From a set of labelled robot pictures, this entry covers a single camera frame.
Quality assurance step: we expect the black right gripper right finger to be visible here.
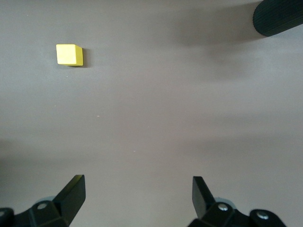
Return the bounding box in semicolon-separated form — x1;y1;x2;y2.
188;176;288;227

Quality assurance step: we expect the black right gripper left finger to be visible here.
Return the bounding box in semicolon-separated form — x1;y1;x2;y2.
0;174;86;227

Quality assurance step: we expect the yellow wooden block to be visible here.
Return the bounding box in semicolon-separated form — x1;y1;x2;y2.
56;44;84;67

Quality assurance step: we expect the brown table cover sheet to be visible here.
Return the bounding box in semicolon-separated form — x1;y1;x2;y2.
0;0;303;227

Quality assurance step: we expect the black ribbed cylinder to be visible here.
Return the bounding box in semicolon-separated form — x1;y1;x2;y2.
252;0;303;37

